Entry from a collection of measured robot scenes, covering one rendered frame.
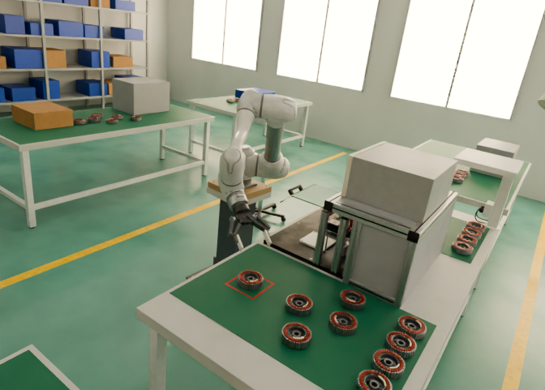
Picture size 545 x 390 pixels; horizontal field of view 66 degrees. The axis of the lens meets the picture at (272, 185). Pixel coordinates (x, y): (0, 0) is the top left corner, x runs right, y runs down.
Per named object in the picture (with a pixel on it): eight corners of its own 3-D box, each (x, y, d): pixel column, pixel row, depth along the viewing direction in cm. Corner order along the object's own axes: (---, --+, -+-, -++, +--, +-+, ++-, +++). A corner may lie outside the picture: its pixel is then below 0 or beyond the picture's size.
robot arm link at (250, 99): (235, 105, 218) (261, 108, 218) (240, 82, 229) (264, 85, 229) (235, 122, 229) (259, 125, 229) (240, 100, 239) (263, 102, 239)
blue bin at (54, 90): (30, 95, 702) (28, 77, 691) (46, 94, 724) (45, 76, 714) (44, 100, 682) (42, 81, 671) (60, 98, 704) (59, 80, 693)
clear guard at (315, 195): (280, 202, 210) (281, 191, 208) (304, 190, 229) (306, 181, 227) (336, 225, 194) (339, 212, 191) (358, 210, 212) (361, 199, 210)
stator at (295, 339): (279, 328, 160) (280, 321, 159) (306, 329, 162) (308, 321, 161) (283, 350, 150) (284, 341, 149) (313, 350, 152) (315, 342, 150)
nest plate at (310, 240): (298, 242, 223) (299, 239, 223) (313, 233, 235) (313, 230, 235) (323, 252, 216) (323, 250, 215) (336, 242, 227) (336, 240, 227)
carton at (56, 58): (32, 64, 691) (30, 46, 681) (53, 64, 719) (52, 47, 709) (45, 68, 670) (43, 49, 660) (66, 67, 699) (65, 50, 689)
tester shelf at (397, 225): (323, 208, 192) (324, 199, 191) (379, 177, 246) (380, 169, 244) (417, 243, 170) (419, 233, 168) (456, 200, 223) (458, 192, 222)
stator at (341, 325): (353, 319, 171) (354, 311, 170) (358, 337, 161) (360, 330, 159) (326, 316, 171) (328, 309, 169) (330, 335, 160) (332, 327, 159)
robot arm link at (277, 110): (258, 161, 293) (289, 165, 293) (255, 181, 286) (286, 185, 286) (262, 86, 226) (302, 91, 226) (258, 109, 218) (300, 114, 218)
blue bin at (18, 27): (-9, 30, 630) (-11, 11, 620) (10, 31, 652) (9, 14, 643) (6, 33, 609) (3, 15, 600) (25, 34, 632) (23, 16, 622)
